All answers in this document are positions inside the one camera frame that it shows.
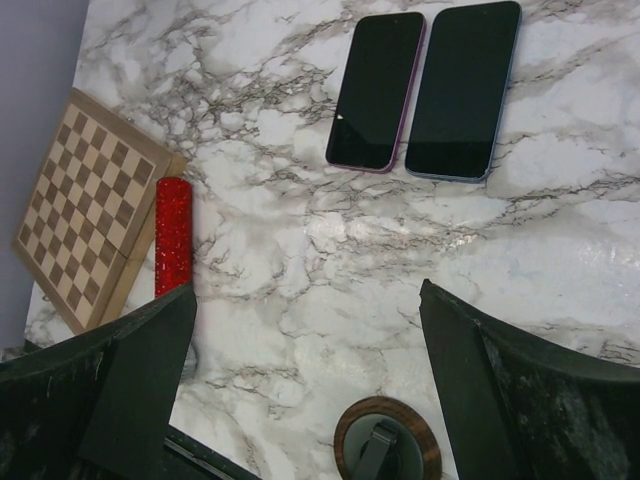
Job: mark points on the wooden chessboard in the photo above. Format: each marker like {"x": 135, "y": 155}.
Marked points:
{"x": 90, "y": 219}

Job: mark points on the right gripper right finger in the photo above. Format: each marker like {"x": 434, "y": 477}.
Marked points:
{"x": 517, "y": 406}

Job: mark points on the red glitter microphone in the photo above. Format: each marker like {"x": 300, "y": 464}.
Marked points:
{"x": 173, "y": 235}

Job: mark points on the round stand front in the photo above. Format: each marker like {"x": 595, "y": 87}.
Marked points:
{"x": 383, "y": 438}

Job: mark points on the purple-edged phone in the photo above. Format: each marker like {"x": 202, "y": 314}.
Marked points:
{"x": 374, "y": 95}

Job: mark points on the blue-edged phone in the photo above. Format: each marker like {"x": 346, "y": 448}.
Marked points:
{"x": 461, "y": 94}

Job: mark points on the black base frame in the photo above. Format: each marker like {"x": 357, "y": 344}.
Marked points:
{"x": 185, "y": 458}

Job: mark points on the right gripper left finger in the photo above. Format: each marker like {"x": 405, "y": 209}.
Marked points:
{"x": 97, "y": 406}

